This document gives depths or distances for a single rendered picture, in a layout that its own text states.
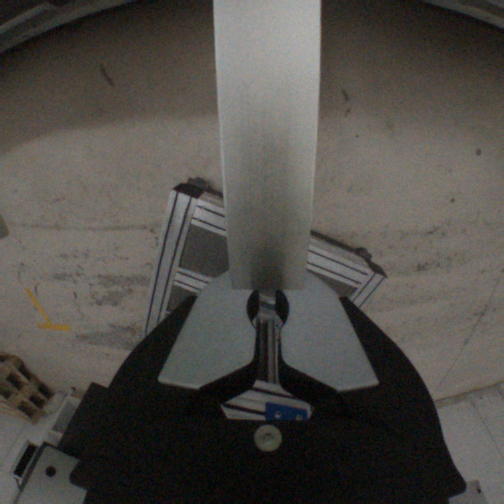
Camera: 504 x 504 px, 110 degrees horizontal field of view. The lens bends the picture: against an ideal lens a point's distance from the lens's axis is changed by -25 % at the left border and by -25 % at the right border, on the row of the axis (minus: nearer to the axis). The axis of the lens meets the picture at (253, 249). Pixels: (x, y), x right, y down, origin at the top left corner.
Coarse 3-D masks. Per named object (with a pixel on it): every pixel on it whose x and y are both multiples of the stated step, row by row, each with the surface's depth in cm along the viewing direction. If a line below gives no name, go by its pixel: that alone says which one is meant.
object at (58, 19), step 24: (96, 0) 48; (120, 0) 50; (144, 0) 57; (432, 0) 46; (456, 0) 42; (480, 0) 40; (24, 24) 48; (48, 24) 51; (480, 24) 52; (0, 48) 53
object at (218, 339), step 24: (216, 288) 10; (192, 312) 8; (216, 312) 8; (240, 312) 8; (192, 336) 7; (216, 336) 7; (240, 336) 7; (168, 360) 7; (192, 360) 7; (216, 360) 7; (240, 360) 7; (168, 384) 6; (192, 384) 6; (216, 384) 6; (240, 384) 7
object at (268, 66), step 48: (240, 0) 5; (288, 0) 5; (240, 48) 5; (288, 48) 5; (240, 96) 6; (288, 96) 6; (240, 144) 7; (288, 144) 7; (240, 192) 8; (288, 192) 7; (240, 240) 8; (288, 240) 8; (240, 288) 9; (288, 288) 9
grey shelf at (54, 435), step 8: (64, 400) 184; (72, 400) 187; (80, 400) 186; (64, 408) 182; (72, 408) 191; (56, 416) 168; (64, 416) 179; (56, 424) 167; (64, 424) 175; (48, 432) 153; (56, 432) 155; (48, 440) 152; (56, 440) 160; (16, 488) 105; (16, 496) 102
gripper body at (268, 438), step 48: (144, 432) 4; (192, 432) 4; (240, 432) 5; (288, 432) 4; (336, 432) 4; (384, 432) 4; (96, 480) 3; (144, 480) 4; (192, 480) 4; (240, 480) 4; (288, 480) 4; (336, 480) 4; (384, 480) 3; (432, 480) 3
